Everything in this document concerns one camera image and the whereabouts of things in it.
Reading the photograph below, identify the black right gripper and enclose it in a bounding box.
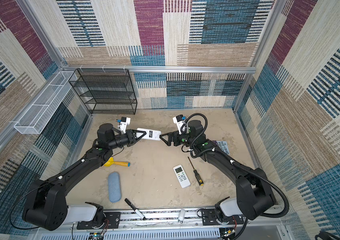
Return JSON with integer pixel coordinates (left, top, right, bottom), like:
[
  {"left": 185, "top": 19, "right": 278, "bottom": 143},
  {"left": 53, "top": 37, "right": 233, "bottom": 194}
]
[{"left": 160, "top": 129, "right": 196, "bottom": 147}]

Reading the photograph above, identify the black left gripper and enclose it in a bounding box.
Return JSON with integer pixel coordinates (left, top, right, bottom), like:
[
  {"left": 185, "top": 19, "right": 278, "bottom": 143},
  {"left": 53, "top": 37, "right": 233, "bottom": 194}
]
[{"left": 107, "top": 130, "right": 146, "bottom": 151}]

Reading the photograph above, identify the white remote with red buttons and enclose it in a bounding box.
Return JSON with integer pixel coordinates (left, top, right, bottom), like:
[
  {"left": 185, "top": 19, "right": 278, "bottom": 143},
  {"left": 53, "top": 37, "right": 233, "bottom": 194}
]
[{"left": 137, "top": 128, "right": 162, "bottom": 141}]

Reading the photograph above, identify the black yellow screwdriver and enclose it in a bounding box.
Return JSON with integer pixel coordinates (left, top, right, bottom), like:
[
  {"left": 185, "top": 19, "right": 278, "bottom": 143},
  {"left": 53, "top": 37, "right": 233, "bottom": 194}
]
[{"left": 188, "top": 157, "right": 204, "bottom": 186}]

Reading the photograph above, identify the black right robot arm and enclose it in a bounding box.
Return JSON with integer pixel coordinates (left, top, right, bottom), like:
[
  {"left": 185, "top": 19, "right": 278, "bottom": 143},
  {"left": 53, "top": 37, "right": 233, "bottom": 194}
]
[{"left": 160, "top": 119, "right": 286, "bottom": 222}]

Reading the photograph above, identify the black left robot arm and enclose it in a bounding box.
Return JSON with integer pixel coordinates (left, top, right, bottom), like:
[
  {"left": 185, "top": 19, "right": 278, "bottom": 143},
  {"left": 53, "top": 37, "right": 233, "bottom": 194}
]
[{"left": 22, "top": 123, "right": 147, "bottom": 231}]

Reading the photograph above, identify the white air conditioner remote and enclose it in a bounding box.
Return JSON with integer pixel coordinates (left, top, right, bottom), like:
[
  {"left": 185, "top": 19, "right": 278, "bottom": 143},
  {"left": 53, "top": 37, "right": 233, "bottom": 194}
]
[{"left": 173, "top": 165, "right": 191, "bottom": 189}]

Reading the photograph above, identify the yellow scraper with blue tip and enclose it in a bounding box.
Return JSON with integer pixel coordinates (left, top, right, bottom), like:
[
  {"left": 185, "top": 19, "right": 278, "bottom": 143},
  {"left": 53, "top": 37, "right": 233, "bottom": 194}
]
[{"left": 103, "top": 157, "right": 130, "bottom": 167}]

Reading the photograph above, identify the colourful magazine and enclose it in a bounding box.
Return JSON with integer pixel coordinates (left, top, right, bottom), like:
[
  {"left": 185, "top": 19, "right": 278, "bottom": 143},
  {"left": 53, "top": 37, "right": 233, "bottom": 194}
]
[{"left": 213, "top": 141, "right": 230, "bottom": 155}]

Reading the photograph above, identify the blue grey glasses case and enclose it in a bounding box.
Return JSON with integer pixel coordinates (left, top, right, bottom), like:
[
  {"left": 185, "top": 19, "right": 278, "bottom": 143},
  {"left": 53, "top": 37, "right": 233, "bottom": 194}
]
[{"left": 108, "top": 172, "right": 122, "bottom": 203}]

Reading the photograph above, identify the black marker pen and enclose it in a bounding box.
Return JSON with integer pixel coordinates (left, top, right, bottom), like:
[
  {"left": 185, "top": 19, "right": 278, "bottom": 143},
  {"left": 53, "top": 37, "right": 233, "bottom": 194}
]
[{"left": 125, "top": 198, "right": 147, "bottom": 220}]

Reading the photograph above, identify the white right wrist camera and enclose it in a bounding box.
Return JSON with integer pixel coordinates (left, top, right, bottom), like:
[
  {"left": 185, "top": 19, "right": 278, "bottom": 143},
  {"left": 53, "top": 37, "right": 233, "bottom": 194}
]
[{"left": 173, "top": 115, "right": 186, "bottom": 127}]

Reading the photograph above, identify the black corrugated cable conduit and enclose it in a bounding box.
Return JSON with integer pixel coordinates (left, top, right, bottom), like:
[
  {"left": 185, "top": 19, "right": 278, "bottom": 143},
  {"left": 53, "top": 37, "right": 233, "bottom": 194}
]
[{"left": 180, "top": 113, "right": 290, "bottom": 219}]

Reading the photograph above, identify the black wire mesh shelf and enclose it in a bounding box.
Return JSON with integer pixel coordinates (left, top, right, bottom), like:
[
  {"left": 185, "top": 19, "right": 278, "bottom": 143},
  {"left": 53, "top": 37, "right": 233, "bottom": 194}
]
[{"left": 69, "top": 69, "right": 138, "bottom": 115}]

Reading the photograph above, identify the white cylinder on rail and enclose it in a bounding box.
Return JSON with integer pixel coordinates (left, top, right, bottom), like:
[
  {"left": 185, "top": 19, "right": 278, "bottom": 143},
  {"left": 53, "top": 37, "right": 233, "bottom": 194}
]
[{"left": 178, "top": 209, "right": 186, "bottom": 224}]

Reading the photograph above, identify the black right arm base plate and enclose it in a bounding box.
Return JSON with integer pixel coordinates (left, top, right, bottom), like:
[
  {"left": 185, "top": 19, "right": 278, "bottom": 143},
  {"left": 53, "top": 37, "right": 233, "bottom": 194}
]
[{"left": 197, "top": 208, "right": 245, "bottom": 226}]

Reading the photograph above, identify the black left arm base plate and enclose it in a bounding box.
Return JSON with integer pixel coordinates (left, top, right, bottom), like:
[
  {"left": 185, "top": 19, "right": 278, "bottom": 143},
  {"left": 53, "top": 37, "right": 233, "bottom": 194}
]
[{"left": 76, "top": 212, "right": 121, "bottom": 230}]

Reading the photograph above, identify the white wire mesh basket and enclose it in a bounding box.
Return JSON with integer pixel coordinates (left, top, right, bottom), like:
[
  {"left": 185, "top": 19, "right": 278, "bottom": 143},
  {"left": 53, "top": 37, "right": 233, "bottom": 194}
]
[{"left": 14, "top": 71, "right": 74, "bottom": 135}]

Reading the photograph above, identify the aluminium front rail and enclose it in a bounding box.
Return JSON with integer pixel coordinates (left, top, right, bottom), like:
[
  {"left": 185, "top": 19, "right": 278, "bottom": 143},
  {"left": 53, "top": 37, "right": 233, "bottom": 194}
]
[{"left": 34, "top": 205, "right": 285, "bottom": 232}]

